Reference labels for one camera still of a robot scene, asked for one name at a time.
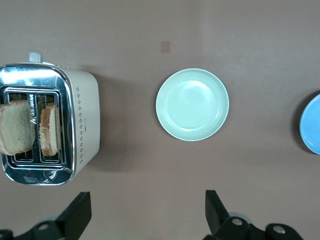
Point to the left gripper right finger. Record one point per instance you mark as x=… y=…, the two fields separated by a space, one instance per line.
x=217 y=217

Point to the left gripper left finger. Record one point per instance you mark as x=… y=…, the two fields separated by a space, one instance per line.
x=75 y=215

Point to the toasted bread slice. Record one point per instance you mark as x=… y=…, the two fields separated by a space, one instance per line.
x=48 y=130
x=15 y=125

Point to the pale green plate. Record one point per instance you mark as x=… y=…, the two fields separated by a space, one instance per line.
x=192 y=105

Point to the blue plate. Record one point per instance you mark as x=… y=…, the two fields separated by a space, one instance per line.
x=312 y=125

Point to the cream chrome toaster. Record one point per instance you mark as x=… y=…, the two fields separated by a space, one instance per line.
x=85 y=112

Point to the small brown tape patch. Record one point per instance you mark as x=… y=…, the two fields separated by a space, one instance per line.
x=165 y=47

